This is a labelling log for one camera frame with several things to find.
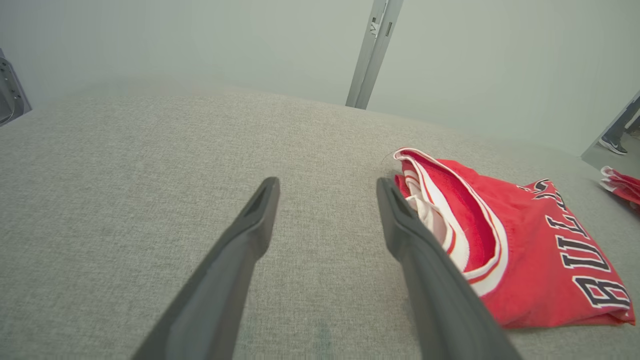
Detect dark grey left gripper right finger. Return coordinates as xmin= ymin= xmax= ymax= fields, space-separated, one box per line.
xmin=376 ymin=177 xmax=523 ymax=360

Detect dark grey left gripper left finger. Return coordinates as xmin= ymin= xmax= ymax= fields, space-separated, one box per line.
xmin=131 ymin=176 xmax=281 ymax=360

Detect red and white jersey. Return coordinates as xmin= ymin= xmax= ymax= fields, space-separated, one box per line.
xmin=392 ymin=147 xmax=637 ymax=330

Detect red shorts with white trim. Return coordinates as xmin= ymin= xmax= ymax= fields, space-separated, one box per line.
xmin=599 ymin=165 xmax=640 ymax=211

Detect person leg with dark shoe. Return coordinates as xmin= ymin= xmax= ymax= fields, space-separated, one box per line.
xmin=598 ymin=92 xmax=640 ymax=156

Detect grey machine housing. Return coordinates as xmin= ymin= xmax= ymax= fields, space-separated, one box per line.
xmin=0 ymin=48 xmax=33 ymax=127

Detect grey partition post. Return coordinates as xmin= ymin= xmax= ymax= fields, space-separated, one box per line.
xmin=345 ymin=0 xmax=405 ymax=110

